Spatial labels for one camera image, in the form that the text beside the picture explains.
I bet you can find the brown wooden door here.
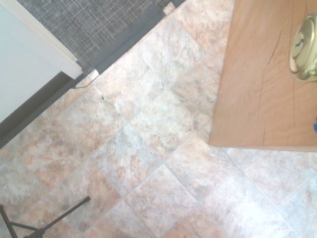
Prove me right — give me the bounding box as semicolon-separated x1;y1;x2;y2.
208;0;317;150

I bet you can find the dark door threshold strip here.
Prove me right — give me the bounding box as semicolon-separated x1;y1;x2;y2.
0;4;175;150

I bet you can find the brass door knob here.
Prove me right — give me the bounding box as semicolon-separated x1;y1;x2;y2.
288;12;317;82

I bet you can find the grey woven floor mat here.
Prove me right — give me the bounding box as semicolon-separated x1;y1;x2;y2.
16;0;187;74

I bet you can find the black tripod stand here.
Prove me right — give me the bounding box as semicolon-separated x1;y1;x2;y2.
0;196;91;238

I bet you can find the white door frame trim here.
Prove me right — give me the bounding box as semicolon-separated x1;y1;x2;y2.
2;0;83;80

